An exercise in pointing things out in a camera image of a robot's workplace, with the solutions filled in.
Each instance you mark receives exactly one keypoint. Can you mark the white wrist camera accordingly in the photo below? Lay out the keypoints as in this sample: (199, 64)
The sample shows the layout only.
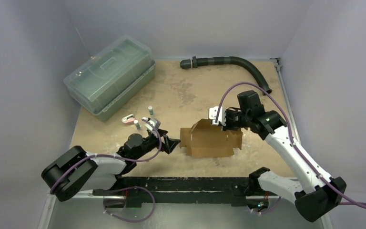
(217, 115)
(151, 123)

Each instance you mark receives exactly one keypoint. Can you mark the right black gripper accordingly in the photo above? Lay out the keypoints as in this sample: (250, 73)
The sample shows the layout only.
(226, 118)

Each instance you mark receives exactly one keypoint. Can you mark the brown cardboard box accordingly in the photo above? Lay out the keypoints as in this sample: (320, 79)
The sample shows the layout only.
(206, 140)

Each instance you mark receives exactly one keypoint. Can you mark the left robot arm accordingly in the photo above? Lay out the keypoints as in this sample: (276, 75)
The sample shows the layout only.
(78, 170)

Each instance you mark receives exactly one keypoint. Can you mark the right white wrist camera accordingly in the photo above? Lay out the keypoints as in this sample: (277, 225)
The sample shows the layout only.
(217, 115)

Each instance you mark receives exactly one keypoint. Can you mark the pink white small tool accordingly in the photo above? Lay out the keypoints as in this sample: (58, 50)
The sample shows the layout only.
(129, 119)

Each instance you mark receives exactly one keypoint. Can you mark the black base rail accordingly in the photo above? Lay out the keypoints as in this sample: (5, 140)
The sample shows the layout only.
(132, 192)

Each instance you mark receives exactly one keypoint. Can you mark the small green white vial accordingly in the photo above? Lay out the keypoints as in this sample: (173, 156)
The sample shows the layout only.
(137, 124)

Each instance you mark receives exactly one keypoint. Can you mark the clear plastic storage box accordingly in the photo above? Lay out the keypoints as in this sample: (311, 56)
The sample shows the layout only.
(112, 77)

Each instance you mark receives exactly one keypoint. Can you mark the aluminium frame profile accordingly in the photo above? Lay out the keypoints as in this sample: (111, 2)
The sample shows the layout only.
(86, 211)

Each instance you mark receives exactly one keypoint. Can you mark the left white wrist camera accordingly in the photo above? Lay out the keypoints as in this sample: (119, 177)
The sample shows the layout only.
(151, 123)

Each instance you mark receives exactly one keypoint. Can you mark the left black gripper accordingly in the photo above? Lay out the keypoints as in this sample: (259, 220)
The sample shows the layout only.
(169, 143)

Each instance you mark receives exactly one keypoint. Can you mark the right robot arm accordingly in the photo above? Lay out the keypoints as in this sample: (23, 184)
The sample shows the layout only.
(315, 192)

